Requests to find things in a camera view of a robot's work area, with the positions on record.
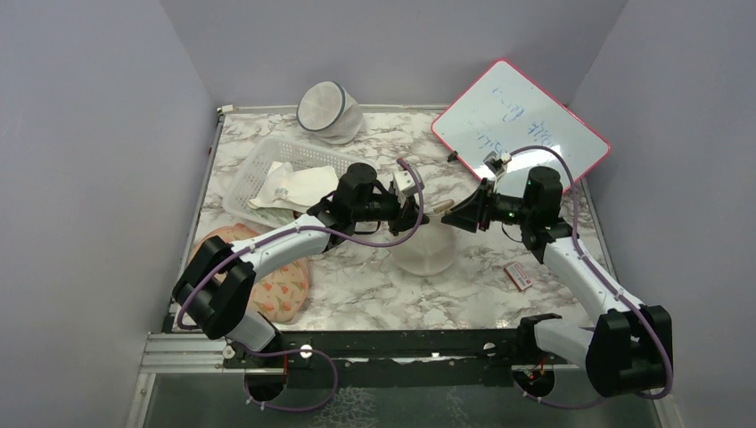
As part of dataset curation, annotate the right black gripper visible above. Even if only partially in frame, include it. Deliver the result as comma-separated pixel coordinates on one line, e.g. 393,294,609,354
442,178,535,233

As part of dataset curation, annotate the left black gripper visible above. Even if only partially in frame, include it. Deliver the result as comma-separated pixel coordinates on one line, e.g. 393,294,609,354
353,191,430,236

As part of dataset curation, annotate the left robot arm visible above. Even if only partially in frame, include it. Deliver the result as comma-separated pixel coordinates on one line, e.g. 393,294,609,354
172,159,427,366

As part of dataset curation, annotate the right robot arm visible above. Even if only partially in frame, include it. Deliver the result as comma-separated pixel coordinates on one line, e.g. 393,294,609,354
441,167,674,399

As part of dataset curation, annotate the round mesh laundry bag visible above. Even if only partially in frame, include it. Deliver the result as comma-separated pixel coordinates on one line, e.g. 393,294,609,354
295,81,365,145

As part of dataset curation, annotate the small red box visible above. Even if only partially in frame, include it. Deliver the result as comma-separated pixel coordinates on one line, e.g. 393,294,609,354
504,261,533,292

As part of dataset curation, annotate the pink framed whiteboard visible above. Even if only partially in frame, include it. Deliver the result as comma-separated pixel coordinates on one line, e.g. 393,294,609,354
431,60,611,196

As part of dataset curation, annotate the white cloth in basket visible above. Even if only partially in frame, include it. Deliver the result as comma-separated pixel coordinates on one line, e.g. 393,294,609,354
247,161,338,213

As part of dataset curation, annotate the white plastic basket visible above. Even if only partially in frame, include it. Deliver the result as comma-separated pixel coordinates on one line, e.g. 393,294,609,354
222,136,374,227

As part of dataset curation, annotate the floral orange cushion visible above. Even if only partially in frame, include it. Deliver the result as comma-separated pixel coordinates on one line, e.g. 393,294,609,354
189,223,310,324

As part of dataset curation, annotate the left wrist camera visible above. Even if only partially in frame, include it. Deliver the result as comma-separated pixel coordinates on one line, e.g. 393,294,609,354
390,170,418,204

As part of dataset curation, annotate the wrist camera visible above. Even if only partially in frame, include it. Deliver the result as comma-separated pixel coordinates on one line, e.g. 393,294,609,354
483,152,512,180
390,170,418,204

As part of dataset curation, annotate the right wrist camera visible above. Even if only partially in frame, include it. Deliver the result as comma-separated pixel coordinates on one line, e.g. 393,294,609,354
483,152,512,180

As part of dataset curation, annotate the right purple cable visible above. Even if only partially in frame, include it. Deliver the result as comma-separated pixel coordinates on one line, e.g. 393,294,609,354
507,144,675,401

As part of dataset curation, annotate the purple cable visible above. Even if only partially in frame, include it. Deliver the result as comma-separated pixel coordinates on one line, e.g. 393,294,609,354
176,157,426,331
507,144,675,401

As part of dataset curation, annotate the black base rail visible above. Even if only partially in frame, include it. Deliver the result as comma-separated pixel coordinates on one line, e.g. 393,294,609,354
162,313,592,391

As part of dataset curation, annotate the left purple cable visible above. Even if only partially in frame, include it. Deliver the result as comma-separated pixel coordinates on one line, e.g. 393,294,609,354
176,157,426,331

